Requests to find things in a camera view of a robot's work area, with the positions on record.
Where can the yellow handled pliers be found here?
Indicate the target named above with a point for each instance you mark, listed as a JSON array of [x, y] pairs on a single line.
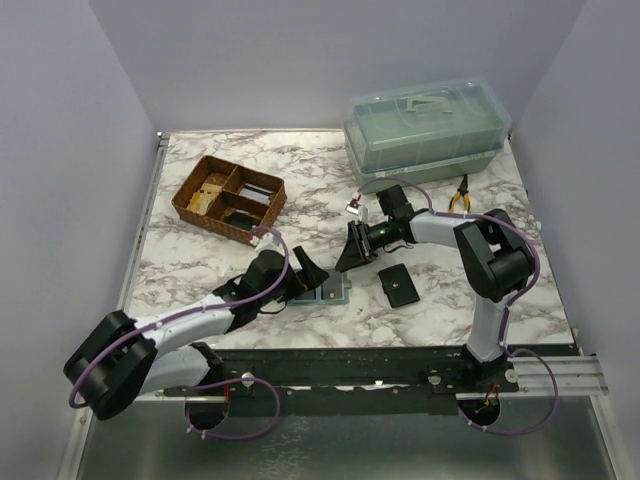
[[461, 196]]

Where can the woven brown basket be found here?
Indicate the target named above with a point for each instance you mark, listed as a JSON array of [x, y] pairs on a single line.
[[229, 199]]

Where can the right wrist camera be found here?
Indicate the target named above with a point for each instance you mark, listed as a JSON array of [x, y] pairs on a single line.
[[355, 207]]

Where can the translucent green storage box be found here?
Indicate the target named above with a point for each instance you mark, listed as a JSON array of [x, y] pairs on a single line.
[[424, 133]]

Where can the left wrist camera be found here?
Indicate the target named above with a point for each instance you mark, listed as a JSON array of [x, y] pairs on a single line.
[[264, 238]]

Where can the green card holder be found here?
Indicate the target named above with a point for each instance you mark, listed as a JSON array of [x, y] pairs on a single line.
[[348, 286]]

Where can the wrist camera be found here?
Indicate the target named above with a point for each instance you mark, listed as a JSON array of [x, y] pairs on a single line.
[[355, 207], [264, 238]]

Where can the dark card right pocket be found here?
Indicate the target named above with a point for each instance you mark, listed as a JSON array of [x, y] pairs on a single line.
[[333, 288]]

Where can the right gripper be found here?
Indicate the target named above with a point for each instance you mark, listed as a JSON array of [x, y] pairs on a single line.
[[358, 249]]

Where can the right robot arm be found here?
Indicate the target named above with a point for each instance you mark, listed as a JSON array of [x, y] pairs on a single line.
[[499, 261]]

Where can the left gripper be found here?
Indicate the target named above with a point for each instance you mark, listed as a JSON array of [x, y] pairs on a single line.
[[310, 275]]

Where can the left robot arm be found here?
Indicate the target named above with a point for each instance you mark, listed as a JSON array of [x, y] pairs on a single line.
[[112, 365]]

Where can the aluminium frame rail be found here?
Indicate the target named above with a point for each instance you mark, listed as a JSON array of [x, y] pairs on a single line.
[[130, 275]]

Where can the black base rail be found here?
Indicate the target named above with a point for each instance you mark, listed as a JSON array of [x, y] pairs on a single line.
[[364, 381]]

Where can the black card holder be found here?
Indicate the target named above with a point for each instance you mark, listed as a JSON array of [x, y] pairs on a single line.
[[398, 286]]

